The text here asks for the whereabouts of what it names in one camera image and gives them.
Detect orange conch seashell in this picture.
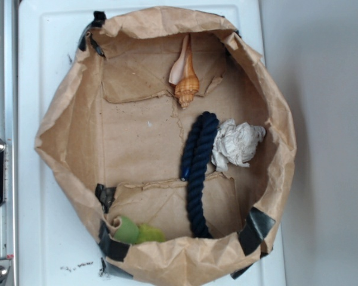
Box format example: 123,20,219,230
169,35,199,109

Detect navy blue twisted rope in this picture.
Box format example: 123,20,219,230
180,111,221,239

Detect aluminium frame rail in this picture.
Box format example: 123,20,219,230
0,1,19,285

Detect white paper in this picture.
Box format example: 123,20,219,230
211,119,266,172

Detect brown paper bag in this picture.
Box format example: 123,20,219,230
35,7,297,285

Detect green soft toy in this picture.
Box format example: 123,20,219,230
113,216,166,244

